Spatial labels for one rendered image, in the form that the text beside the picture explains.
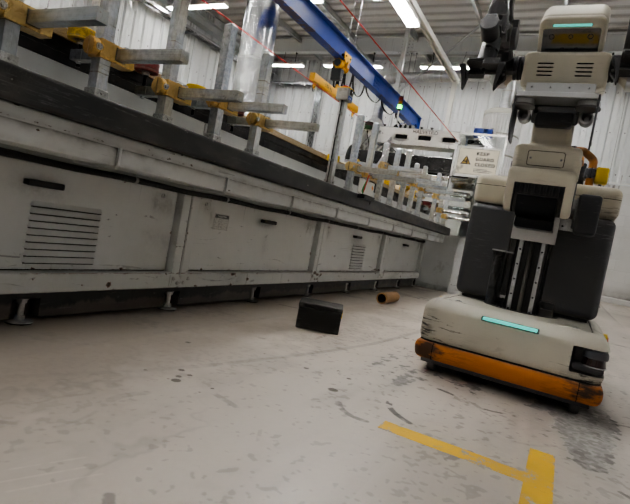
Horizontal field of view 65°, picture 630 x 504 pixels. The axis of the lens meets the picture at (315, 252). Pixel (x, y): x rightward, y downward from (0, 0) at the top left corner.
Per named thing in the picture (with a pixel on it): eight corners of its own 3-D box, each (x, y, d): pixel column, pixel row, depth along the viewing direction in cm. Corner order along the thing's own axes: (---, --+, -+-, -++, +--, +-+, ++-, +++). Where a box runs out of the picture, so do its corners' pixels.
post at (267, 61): (254, 171, 203) (274, 54, 201) (249, 169, 200) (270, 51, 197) (247, 170, 205) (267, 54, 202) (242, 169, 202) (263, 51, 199)
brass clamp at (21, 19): (53, 39, 119) (56, 18, 119) (-4, 12, 107) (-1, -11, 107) (37, 39, 122) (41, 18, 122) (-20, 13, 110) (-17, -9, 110)
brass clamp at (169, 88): (192, 106, 164) (195, 91, 163) (162, 93, 152) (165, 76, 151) (178, 105, 166) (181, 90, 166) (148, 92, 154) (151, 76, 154)
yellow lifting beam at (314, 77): (356, 118, 883) (359, 100, 881) (313, 86, 731) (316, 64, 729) (352, 118, 887) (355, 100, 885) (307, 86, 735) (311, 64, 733)
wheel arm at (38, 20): (107, 30, 106) (110, 10, 105) (94, 23, 103) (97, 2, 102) (-9, 33, 125) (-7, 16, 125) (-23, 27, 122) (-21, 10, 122)
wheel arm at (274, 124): (318, 134, 195) (320, 124, 194) (314, 132, 191) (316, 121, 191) (231, 127, 214) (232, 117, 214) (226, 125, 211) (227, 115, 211)
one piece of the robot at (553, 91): (508, 146, 184) (520, 88, 182) (591, 153, 171) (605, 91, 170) (503, 135, 169) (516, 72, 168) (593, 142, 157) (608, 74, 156)
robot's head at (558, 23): (541, 46, 187) (546, 4, 177) (604, 46, 177) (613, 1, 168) (535, 61, 178) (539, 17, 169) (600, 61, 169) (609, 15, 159)
